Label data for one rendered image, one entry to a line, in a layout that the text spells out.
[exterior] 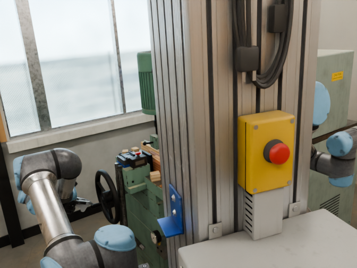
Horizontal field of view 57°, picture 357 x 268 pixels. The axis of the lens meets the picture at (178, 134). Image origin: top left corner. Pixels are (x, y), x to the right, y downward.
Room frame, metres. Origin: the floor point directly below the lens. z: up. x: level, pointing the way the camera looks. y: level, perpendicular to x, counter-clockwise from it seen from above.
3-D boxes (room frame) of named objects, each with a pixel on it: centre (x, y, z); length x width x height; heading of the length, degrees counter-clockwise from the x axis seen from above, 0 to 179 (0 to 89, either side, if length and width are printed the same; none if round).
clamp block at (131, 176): (1.58, 0.25, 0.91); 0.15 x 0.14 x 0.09; 32
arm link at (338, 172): (1.05, -0.55, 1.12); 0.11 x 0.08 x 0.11; 33
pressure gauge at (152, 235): (1.37, 0.14, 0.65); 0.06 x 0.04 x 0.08; 32
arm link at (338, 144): (1.04, -0.55, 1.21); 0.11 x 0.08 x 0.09; 123
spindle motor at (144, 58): (1.70, 0.10, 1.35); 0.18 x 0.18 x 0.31
